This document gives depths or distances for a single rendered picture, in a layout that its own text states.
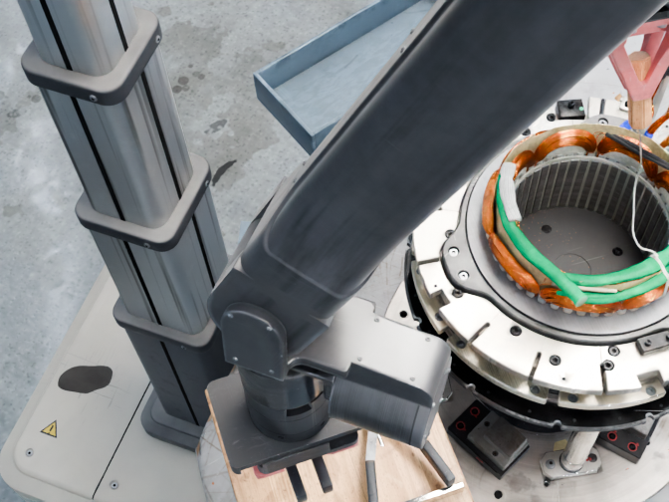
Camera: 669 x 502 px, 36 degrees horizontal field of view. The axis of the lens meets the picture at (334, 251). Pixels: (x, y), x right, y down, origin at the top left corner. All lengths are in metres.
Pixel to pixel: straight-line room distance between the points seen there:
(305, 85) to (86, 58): 0.28
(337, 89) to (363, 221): 0.70
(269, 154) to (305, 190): 1.91
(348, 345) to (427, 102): 0.21
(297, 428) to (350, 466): 0.24
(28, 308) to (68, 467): 0.55
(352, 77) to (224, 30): 1.48
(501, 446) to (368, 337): 0.59
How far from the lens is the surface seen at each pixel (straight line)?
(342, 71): 1.17
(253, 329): 0.53
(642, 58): 0.79
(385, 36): 1.20
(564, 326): 0.92
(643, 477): 1.21
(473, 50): 0.37
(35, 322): 2.26
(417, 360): 0.57
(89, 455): 1.82
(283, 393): 0.61
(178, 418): 1.76
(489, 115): 0.39
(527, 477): 1.18
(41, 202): 2.41
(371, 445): 0.88
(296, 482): 0.76
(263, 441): 0.68
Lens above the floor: 1.92
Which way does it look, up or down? 60 degrees down
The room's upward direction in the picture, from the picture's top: 4 degrees counter-clockwise
